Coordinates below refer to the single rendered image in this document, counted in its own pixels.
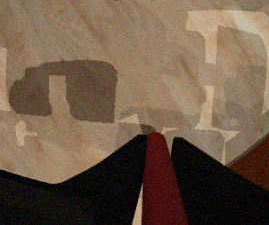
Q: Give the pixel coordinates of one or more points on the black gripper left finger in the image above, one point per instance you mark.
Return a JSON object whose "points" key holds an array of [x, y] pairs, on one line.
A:
{"points": [[106, 194]]}

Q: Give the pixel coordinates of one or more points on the dark red peg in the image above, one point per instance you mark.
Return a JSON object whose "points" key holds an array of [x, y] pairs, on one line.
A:
{"points": [[161, 201]]}

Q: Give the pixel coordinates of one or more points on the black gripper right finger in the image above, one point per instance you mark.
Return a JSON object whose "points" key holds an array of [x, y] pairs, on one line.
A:
{"points": [[212, 193]]}

